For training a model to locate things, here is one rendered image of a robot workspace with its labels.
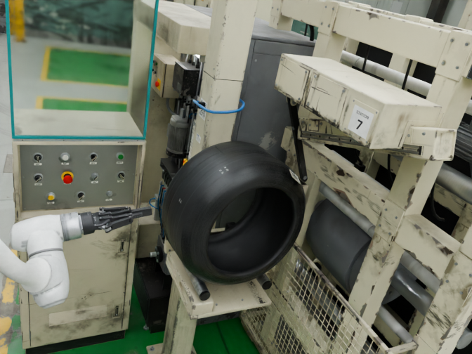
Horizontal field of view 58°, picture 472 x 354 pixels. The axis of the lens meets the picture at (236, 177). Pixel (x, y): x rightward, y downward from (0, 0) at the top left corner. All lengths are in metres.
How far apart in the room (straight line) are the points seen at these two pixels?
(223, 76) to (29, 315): 1.54
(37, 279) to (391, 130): 1.13
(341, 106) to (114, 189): 1.19
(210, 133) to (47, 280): 0.83
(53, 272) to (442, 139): 1.22
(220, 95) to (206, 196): 0.45
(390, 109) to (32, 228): 1.14
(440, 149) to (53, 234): 1.21
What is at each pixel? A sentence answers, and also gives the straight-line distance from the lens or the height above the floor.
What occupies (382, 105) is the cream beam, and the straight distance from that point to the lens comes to 1.31.
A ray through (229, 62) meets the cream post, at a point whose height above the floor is 1.72.
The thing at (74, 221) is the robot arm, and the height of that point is 1.23.
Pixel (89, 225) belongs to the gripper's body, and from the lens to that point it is 1.49.
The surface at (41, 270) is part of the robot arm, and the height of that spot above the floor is 1.16.
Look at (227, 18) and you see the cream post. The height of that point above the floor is 1.88.
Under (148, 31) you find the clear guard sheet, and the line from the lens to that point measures 1.89.
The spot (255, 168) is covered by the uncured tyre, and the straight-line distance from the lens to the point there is 1.51.
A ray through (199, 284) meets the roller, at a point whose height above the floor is 0.92.
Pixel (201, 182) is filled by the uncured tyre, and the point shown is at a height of 1.36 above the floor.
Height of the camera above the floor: 2.04
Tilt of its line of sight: 26 degrees down
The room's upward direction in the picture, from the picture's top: 12 degrees clockwise
